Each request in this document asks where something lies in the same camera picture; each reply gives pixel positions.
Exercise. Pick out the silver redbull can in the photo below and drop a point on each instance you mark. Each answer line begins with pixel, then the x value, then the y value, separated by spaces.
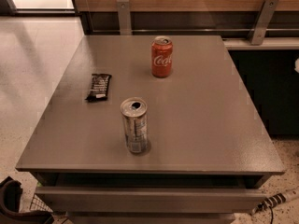
pixel 134 116

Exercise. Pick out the red coca-cola can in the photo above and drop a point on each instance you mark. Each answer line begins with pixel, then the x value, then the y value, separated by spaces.
pixel 161 56

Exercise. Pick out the black candy bar wrapper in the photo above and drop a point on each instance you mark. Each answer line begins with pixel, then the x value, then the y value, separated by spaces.
pixel 99 87

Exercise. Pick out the grey cabinet drawer front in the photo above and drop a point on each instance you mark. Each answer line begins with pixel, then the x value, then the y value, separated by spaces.
pixel 156 200

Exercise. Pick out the left metal bracket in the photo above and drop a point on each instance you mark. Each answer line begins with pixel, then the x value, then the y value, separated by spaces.
pixel 124 17

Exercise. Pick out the metal bracket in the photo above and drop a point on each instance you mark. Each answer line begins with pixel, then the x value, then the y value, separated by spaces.
pixel 265 15
pixel 124 17

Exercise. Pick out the right metal bracket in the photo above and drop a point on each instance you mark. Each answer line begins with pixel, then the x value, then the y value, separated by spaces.
pixel 265 15

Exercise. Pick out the wire basket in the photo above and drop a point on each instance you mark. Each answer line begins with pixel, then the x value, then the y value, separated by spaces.
pixel 37 204

